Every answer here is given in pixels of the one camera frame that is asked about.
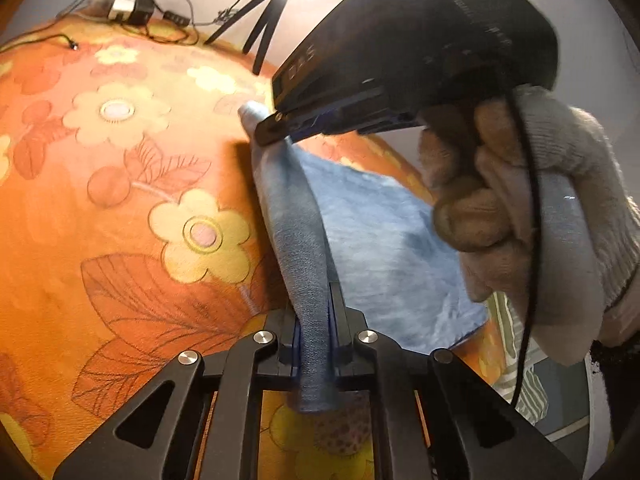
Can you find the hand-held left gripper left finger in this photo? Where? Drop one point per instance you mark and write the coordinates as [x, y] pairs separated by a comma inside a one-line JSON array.
[[297, 345]]

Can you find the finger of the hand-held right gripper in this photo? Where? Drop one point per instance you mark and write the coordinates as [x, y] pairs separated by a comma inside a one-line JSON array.
[[275, 130]]

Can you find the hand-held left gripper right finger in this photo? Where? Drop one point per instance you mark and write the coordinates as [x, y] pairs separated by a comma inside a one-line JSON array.
[[331, 340]]

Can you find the blue towel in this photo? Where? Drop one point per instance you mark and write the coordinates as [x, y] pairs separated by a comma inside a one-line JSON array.
[[390, 240]]

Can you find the person's right hand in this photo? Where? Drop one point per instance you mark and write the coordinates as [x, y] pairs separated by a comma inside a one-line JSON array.
[[565, 185]]

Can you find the black tripod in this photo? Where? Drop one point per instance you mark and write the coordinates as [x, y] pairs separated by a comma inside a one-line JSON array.
[[265, 25]]

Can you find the orange floral blanket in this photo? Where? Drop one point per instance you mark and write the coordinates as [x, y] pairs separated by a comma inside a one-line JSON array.
[[125, 185]]

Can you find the green striped cloth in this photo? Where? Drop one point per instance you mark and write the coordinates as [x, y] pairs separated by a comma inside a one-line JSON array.
[[500, 320]]

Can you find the black power adapter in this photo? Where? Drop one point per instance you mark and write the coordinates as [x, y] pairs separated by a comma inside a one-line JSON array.
[[145, 12]]

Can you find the white power adapter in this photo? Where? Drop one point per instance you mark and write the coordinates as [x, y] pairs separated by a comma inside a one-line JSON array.
[[124, 7]]

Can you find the grey round rug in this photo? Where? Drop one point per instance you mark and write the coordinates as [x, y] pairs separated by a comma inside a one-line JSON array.
[[565, 400]]

